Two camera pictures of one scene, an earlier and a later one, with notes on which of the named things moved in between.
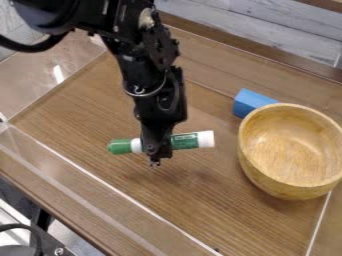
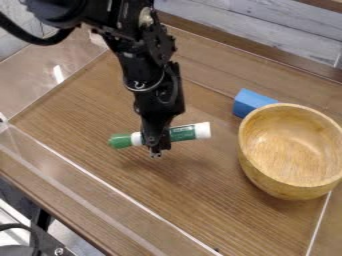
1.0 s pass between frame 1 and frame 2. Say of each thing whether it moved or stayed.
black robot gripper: stayed
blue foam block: stayed
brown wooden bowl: stayed
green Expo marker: moved
